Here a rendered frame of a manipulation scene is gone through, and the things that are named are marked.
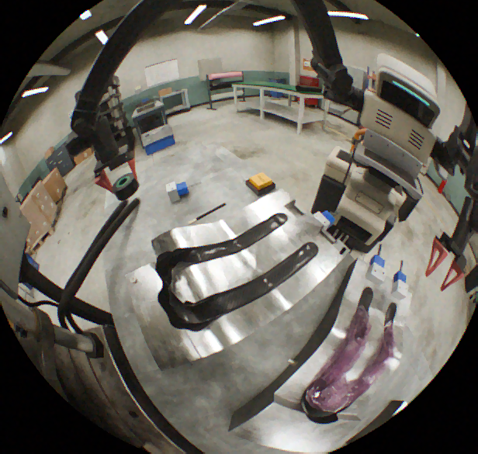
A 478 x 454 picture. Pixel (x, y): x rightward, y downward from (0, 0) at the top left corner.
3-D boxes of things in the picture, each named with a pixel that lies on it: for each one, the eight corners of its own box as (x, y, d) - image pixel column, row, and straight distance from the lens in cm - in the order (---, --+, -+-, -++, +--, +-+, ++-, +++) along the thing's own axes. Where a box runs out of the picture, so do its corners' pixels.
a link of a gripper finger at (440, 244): (437, 292, 45) (461, 255, 44) (424, 280, 40) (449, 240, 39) (431, 275, 49) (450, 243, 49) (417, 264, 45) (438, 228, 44)
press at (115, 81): (135, 134, 554) (119, 76, 548) (133, 150, 407) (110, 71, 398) (109, 148, 572) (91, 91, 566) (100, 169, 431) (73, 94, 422)
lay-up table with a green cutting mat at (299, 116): (262, 106, 575) (261, 77, 562) (327, 129, 427) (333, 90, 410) (232, 111, 511) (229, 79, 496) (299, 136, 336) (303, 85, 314)
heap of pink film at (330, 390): (354, 300, 42) (373, 289, 36) (396, 324, 52) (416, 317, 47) (285, 397, 39) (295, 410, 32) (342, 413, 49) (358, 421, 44)
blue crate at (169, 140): (172, 138, 376) (170, 129, 370) (175, 143, 337) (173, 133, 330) (146, 149, 376) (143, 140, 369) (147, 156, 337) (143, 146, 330)
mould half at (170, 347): (278, 209, 56) (283, 175, 47) (335, 266, 50) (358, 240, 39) (136, 283, 53) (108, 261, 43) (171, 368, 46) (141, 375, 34)
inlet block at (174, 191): (200, 183, 68) (198, 172, 65) (203, 191, 65) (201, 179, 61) (170, 195, 69) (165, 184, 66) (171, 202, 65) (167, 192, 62)
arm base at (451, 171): (454, 156, 75) (434, 136, 69) (463, 151, 70) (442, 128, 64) (452, 177, 71) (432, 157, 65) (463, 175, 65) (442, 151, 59)
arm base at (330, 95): (360, 91, 64) (327, 81, 66) (360, 77, 58) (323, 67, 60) (356, 109, 59) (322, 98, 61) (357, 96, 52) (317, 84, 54)
